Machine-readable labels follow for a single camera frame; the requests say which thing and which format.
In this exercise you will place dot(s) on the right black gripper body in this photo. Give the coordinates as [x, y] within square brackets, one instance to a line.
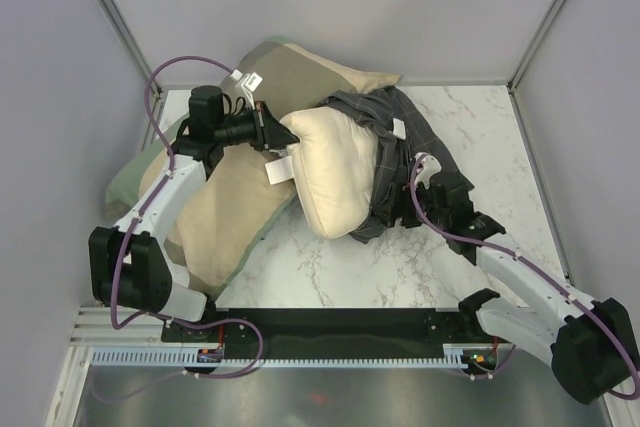
[419, 209]

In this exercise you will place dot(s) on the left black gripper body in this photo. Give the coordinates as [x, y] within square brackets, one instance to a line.
[237, 129]

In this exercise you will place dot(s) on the cream pillow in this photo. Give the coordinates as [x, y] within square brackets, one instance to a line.
[332, 165]

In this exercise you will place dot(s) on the dark grey plaid pillowcase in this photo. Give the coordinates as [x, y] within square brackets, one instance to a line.
[402, 132]

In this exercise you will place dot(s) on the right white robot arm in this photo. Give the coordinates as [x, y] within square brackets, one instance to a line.
[589, 344]

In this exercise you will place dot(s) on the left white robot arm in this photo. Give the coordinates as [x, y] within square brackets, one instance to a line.
[128, 262]

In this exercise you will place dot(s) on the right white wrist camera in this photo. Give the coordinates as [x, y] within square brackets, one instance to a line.
[427, 167]

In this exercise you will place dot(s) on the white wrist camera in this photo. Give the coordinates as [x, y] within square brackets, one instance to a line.
[427, 167]
[245, 85]

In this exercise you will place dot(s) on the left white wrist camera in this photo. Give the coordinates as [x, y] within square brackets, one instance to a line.
[245, 85]

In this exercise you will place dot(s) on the left aluminium frame post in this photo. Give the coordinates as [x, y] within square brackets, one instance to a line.
[124, 34]

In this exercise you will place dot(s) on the aluminium frame post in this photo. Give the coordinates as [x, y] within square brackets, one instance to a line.
[124, 34]
[544, 28]

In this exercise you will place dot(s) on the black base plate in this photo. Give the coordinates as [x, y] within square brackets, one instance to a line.
[362, 333]

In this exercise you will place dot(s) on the light blue slotted cable duct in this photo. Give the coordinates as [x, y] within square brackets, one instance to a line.
[192, 357]

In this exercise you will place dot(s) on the right aluminium frame post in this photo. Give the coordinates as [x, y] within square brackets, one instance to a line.
[544, 28]

